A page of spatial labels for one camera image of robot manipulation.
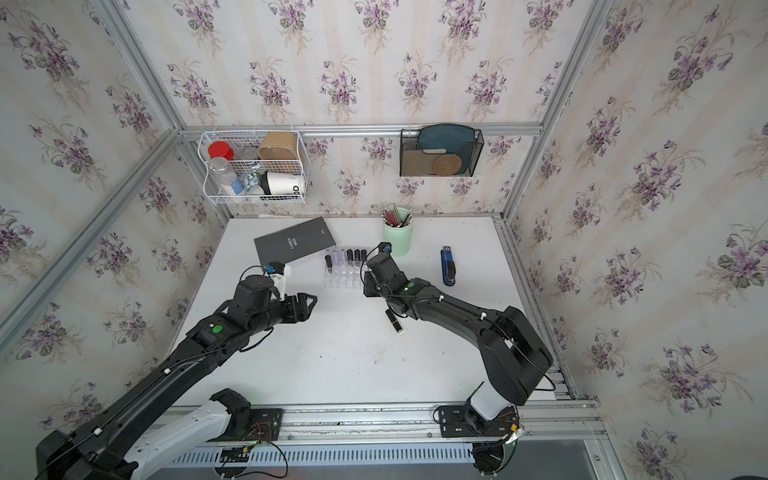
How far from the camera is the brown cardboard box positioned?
0.90 meters

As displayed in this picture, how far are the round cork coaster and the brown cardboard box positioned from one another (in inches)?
18.0

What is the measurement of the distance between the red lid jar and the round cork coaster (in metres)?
0.66

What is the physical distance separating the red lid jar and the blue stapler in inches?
31.0

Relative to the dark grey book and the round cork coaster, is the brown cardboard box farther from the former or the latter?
the round cork coaster

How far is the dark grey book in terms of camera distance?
1049mm

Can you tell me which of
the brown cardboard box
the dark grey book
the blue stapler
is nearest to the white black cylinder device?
the brown cardboard box

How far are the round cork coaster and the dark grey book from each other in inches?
18.1

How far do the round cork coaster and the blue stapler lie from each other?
28 cm

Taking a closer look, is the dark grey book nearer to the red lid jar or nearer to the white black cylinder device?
the white black cylinder device

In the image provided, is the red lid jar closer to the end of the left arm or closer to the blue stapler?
the end of the left arm

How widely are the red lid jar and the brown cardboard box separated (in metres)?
0.10

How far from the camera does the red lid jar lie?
92 cm

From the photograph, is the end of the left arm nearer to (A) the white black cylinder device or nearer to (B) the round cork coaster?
(A) the white black cylinder device

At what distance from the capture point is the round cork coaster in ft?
3.19
